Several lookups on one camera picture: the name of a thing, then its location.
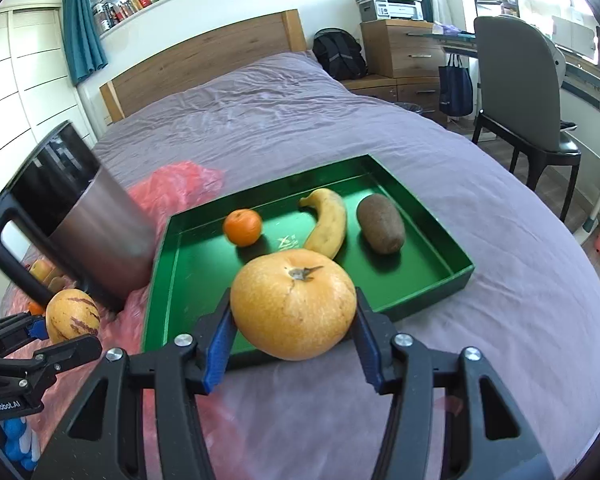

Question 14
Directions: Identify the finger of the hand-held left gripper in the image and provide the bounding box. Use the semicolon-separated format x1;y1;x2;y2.
0;312;48;358
0;335;102;393

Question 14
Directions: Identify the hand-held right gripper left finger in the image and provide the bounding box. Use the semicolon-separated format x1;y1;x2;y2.
40;287;233;480

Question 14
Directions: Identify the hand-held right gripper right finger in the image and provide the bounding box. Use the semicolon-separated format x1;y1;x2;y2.
352;287;556;480

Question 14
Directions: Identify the striped pepino melon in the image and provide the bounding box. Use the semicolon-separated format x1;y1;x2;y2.
45;289;101;346

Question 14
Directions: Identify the large pinkish yellow apple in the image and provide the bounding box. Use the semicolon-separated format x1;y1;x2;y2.
230;251;358;361

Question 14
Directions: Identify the green tray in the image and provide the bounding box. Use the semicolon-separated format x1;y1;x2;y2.
141;154;476;372

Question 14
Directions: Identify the brown kiwi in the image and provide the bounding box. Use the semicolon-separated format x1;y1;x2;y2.
356;194;406;255

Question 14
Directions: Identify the yellow banana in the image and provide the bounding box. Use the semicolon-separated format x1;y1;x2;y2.
299;188;348;261

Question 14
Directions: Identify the black steel electric kettle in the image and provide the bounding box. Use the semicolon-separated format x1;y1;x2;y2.
0;120;160;313

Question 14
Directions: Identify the pink plastic sheet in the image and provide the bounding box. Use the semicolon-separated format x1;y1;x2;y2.
2;160;241;461

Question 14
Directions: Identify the white wardrobe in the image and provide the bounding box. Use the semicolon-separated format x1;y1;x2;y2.
0;7;98;301

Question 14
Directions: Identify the navy tote bag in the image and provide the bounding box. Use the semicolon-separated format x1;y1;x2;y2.
438;53;474;117

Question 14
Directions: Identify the wooden headboard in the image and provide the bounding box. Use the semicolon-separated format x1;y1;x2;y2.
99;9;317;123

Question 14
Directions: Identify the black backpack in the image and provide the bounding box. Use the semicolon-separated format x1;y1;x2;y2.
312;28;368;81

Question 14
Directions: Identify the grey office chair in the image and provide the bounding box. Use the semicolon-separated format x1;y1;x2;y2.
471;15;583;223

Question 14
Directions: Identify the teal curtain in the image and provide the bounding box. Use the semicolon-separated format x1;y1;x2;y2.
61;0;108;86

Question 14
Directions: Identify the wooden drawer cabinet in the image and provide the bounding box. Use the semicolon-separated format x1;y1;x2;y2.
341;20;451;128

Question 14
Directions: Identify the glass top desk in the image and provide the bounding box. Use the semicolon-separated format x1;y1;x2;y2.
432;30;600;111

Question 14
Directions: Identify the white printer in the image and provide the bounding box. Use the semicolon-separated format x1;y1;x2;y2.
355;0;424;22

